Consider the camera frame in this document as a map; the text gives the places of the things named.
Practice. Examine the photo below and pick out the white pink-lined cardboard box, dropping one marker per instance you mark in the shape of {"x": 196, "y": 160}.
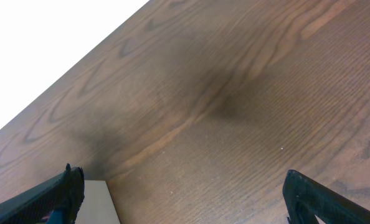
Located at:
{"x": 97, "y": 206}

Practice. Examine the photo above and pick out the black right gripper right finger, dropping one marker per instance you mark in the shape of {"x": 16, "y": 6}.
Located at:
{"x": 307, "y": 201}

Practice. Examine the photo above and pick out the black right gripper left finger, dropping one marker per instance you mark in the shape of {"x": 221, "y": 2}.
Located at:
{"x": 57, "y": 200}

